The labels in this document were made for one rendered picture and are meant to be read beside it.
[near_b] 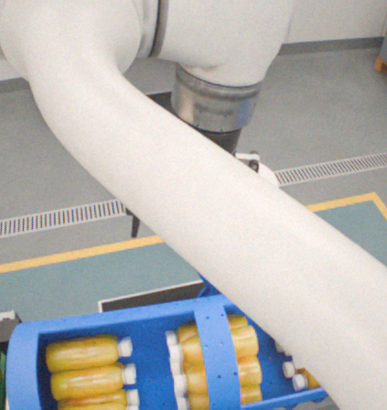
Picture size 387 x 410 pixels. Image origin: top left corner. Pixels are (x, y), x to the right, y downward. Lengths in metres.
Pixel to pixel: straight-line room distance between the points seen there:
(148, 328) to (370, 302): 0.97
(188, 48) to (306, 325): 0.26
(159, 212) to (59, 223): 2.66
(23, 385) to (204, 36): 0.76
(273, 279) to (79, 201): 2.80
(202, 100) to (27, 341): 0.70
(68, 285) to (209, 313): 1.68
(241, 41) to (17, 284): 2.38
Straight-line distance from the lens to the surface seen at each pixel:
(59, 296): 2.52
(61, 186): 3.11
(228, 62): 0.39
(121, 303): 2.24
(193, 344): 0.96
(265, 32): 0.38
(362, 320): 0.18
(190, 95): 0.42
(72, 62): 0.26
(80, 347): 1.03
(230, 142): 0.46
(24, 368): 0.94
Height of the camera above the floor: 2.05
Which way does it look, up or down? 46 degrees down
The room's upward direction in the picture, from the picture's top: straight up
